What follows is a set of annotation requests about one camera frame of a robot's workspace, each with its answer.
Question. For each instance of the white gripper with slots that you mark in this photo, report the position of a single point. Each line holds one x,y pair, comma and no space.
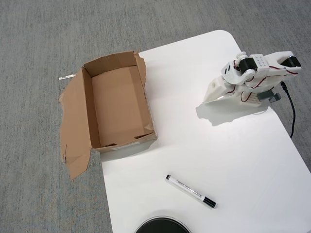
216,89

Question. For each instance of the white marker pen black cap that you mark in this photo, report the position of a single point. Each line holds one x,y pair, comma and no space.
188,190

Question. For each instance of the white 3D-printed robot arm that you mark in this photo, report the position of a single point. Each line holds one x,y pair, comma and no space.
261,63

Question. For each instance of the open brown cardboard box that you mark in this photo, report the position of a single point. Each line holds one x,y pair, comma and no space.
116,102

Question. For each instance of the grey table clamp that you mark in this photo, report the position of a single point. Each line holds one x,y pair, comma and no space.
267,95

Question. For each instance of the black round disc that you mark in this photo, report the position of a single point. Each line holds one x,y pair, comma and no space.
162,225

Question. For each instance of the white paper strip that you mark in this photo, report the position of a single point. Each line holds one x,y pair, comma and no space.
66,77

